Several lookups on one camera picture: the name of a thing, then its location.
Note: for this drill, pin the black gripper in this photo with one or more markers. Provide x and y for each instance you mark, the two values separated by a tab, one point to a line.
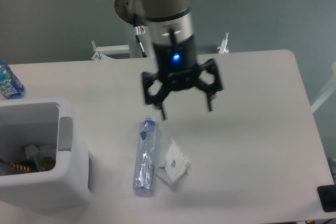
177	64

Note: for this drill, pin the crumpled white paper carton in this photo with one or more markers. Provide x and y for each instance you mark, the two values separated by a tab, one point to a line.
171	162

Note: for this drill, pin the crushed clear plastic bottle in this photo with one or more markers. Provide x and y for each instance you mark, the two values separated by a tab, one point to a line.
146	156

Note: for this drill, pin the blue labelled water bottle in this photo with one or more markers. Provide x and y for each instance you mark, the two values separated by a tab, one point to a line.
11	86

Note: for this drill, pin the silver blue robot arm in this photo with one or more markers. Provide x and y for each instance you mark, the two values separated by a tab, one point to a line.
172	35

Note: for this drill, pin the trash inside can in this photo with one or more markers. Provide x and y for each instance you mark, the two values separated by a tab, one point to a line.
39	158

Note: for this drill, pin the black device at table edge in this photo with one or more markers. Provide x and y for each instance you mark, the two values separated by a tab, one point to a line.
327	197

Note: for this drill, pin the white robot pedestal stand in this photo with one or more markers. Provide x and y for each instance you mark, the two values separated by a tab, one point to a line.
103	52

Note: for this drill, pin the white frame bar right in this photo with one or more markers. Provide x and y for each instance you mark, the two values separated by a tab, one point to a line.
325	92

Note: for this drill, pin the white trash can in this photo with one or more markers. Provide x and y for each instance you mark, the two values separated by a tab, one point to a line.
44	121

